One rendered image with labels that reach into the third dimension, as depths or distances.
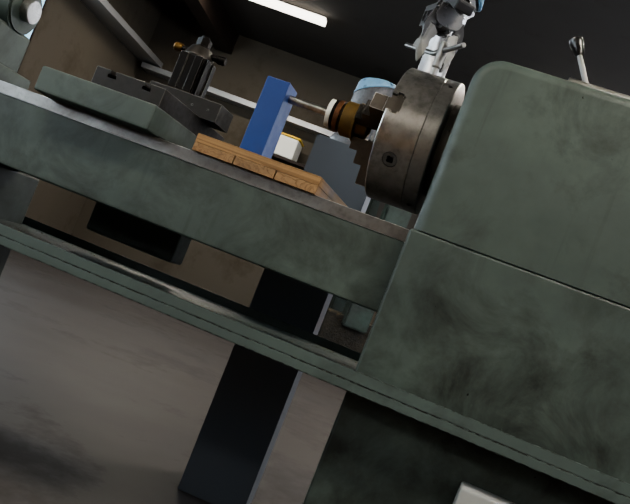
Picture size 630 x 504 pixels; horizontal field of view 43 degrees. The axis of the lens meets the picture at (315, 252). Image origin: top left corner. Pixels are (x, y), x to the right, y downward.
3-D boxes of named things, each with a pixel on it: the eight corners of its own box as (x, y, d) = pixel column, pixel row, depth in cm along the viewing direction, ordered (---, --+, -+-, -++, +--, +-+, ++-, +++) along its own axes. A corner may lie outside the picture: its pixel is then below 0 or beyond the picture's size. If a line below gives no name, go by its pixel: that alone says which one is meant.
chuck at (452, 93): (421, 222, 200) (466, 105, 200) (410, 204, 169) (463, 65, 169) (408, 217, 201) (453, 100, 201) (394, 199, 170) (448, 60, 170)
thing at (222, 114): (226, 133, 209) (234, 115, 209) (214, 122, 199) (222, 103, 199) (158, 109, 214) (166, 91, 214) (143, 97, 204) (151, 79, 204)
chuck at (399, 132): (408, 217, 201) (453, 100, 201) (394, 199, 170) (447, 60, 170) (375, 205, 203) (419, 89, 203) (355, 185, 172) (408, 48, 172)
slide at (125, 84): (218, 153, 220) (224, 138, 220) (158, 107, 178) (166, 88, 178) (161, 132, 224) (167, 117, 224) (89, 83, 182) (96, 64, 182)
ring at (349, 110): (379, 114, 193) (344, 102, 195) (374, 102, 184) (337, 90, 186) (365, 149, 193) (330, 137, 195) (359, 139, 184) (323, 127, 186)
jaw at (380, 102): (406, 122, 184) (406, 96, 173) (398, 140, 183) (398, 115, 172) (362, 107, 187) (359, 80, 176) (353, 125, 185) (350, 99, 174)
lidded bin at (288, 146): (296, 166, 909) (304, 145, 910) (292, 160, 873) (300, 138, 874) (260, 152, 914) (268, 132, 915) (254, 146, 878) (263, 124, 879)
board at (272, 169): (342, 220, 205) (347, 206, 206) (314, 194, 170) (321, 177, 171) (238, 182, 212) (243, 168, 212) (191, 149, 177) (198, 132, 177)
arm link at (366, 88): (345, 119, 249) (360, 79, 249) (385, 134, 247) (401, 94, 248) (344, 110, 237) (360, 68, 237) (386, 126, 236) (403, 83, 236)
